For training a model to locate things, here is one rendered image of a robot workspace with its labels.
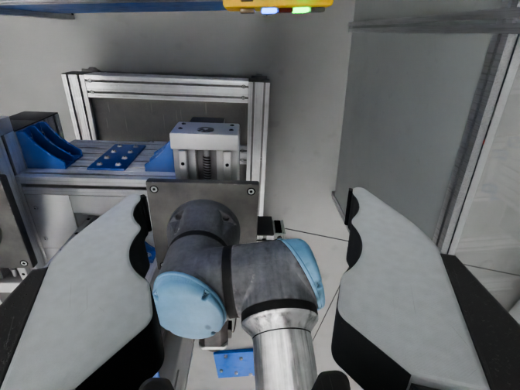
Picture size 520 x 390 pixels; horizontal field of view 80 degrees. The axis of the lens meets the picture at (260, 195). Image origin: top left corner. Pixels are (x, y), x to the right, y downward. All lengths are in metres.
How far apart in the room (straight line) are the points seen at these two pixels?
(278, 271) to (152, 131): 1.14
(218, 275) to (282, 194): 1.36
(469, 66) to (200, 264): 0.66
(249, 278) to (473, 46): 0.64
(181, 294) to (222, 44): 1.30
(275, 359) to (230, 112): 1.14
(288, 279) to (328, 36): 1.32
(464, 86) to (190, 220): 0.63
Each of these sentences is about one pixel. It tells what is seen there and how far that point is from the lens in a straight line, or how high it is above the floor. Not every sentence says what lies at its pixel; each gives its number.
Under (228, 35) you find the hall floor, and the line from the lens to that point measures 1.60.
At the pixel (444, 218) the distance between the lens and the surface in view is 0.86.
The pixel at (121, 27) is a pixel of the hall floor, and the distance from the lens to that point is 1.69.
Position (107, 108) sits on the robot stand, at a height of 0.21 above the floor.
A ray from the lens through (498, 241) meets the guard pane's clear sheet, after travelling 0.76.
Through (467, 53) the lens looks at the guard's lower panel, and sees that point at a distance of 0.83.
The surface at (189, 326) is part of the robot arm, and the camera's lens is 0.52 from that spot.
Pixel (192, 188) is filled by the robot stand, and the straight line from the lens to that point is 0.63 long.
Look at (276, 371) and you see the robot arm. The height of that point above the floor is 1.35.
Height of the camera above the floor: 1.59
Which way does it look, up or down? 62 degrees down
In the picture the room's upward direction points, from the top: 176 degrees clockwise
